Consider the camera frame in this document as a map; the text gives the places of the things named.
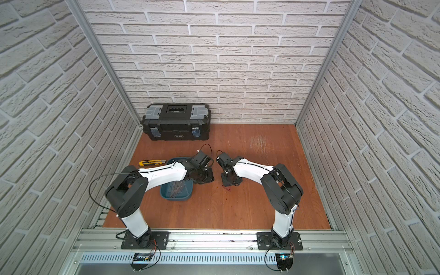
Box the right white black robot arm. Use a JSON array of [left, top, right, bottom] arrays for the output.
[[217, 153, 304, 246]]

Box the aluminium front rail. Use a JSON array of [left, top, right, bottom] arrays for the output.
[[72, 228, 354, 253]]

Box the teal plastic storage box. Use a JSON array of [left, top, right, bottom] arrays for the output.
[[160, 172, 194, 201]]

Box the left controller board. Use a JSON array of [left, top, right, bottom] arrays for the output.
[[131, 253, 156, 271]]

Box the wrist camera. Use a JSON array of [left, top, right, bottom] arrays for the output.
[[217, 152, 239, 171], [189, 151, 212, 170]]

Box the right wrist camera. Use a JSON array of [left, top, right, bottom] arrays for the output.
[[217, 152, 239, 171]]

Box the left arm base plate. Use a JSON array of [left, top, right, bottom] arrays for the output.
[[121, 231, 170, 250]]

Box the black plastic toolbox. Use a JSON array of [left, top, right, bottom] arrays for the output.
[[142, 103, 211, 141]]

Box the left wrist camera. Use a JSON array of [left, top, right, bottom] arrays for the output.
[[189, 151, 212, 170]]

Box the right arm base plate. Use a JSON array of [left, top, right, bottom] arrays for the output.
[[256, 231, 303, 251]]

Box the right controller board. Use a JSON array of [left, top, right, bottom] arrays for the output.
[[275, 253, 294, 272]]

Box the yellow black utility knife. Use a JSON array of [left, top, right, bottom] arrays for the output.
[[139, 160, 167, 167]]

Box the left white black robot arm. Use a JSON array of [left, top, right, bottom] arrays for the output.
[[105, 157, 214, 239]]

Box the controller board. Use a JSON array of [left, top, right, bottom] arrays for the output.
[[131, 253, 156, 271], [275, 253, 294, 272]]

